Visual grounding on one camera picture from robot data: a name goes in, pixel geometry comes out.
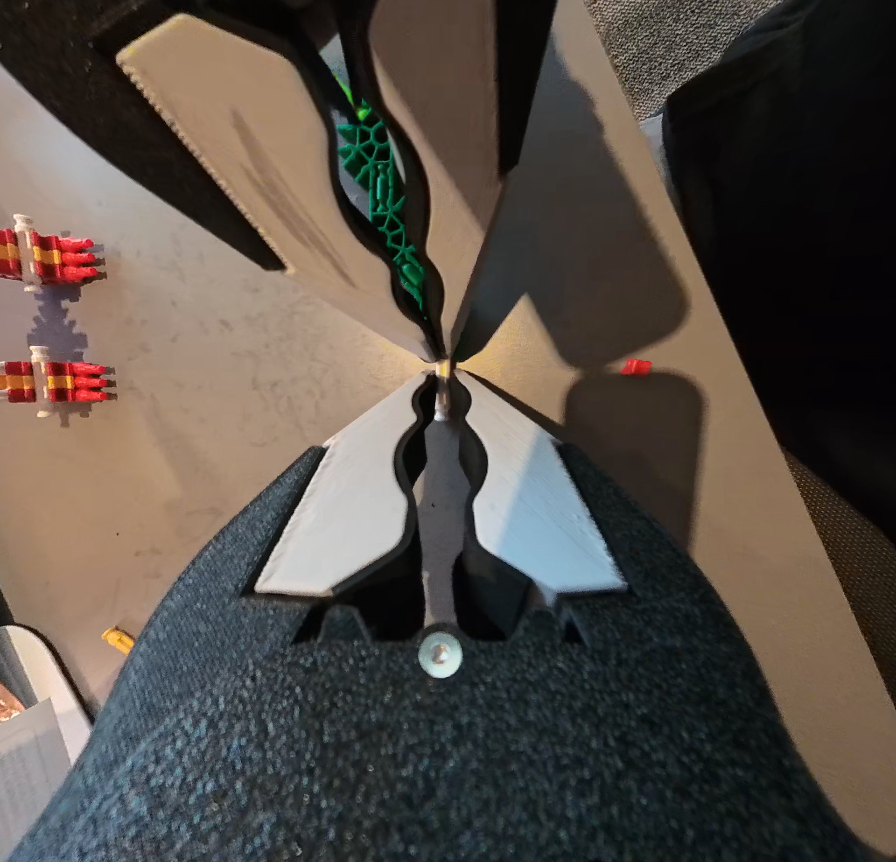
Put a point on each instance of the long yellow toy rod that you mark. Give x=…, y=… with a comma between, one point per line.
x=117, y=639

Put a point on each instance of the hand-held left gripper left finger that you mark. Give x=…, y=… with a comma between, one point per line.
x=329, y=519

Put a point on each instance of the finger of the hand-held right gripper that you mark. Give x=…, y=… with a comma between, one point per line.
x=231, y=141
x=448, y=106

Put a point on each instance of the person's black clothing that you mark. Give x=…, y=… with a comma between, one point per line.
x=791, y=246

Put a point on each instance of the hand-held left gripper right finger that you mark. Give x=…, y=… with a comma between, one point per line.
x=546, y=519

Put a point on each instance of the small red toy clip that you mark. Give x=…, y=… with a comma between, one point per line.
x=635, y=366

